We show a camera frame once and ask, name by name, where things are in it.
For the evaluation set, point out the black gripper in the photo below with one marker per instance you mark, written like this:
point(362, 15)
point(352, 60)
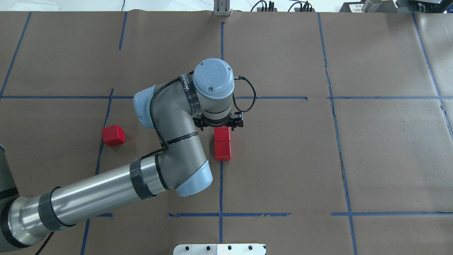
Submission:
point(236, 122)

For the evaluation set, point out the red cube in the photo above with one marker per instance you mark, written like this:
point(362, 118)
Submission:
point(222, 151)
point(222, 134)
point(113, 135)

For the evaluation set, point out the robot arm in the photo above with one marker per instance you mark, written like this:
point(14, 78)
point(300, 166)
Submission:
point(65, 160)

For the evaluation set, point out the brown paper table cover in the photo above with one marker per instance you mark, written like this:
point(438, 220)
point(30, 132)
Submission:
point(348, 149)

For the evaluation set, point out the aluminium frame post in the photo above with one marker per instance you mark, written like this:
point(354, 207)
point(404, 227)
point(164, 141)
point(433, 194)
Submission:
point(222, 8)

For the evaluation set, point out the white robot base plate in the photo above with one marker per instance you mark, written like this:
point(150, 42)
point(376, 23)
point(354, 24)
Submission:
point(220, 249)

